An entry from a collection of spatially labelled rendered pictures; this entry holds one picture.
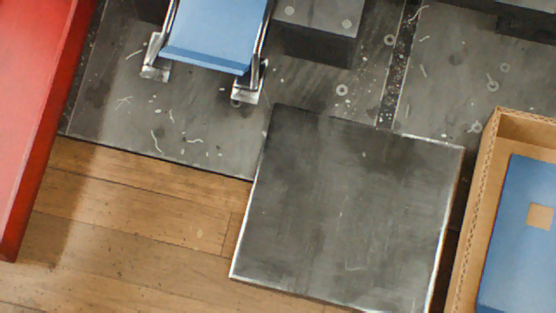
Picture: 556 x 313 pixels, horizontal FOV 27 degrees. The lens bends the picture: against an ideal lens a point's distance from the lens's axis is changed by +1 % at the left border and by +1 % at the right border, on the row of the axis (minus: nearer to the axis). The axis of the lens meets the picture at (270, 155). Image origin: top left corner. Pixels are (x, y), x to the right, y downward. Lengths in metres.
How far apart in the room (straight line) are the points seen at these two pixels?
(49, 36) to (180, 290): 0.26
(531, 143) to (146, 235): 0.34
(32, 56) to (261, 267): 0.28
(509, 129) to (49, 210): 0.40
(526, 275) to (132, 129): 0.36
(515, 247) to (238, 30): 0.30
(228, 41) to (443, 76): 0.21
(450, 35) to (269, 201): 0.23
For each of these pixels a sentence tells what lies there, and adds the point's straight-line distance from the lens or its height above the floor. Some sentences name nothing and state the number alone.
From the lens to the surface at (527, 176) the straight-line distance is 1.03.
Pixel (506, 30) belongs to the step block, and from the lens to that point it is 1.06.
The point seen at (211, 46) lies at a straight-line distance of 0.96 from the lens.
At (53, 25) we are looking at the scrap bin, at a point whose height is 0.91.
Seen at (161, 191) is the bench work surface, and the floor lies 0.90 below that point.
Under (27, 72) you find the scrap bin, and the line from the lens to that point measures 1.07.
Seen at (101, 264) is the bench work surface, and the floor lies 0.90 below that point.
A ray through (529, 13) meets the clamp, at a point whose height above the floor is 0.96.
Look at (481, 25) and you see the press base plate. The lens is 1.07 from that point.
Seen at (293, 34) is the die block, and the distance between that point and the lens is 0.99.
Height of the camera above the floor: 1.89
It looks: 75 degrees down
